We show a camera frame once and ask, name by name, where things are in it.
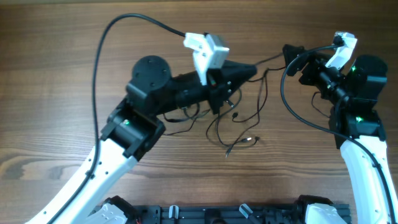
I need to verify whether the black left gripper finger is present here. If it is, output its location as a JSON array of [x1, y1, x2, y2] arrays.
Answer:
[[217, 60, 257, 86], [217, 78, 247, 102]]

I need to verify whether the long thin black cable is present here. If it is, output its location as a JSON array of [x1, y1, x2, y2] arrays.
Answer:
[[161, 52, 284, 136]]

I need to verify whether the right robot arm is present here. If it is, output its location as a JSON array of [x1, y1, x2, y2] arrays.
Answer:
[[280, 44, 397, 223]]

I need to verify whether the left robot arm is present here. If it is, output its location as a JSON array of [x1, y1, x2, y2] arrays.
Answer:
[[30, 55, 257, 223]]

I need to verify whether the black right camera cable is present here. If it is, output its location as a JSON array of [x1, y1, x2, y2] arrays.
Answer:
[[279, 43, 397, 224]]

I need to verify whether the black camera cable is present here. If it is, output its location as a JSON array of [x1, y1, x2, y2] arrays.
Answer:
[[279, 43, 397, 224], [46, 12, 187, 224]]

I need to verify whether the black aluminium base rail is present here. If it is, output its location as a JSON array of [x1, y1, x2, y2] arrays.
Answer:
[[133, 205, 300, 224]]

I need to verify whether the black left camera cable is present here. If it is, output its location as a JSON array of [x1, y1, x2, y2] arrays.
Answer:
[[46, 12, 187, 224]]

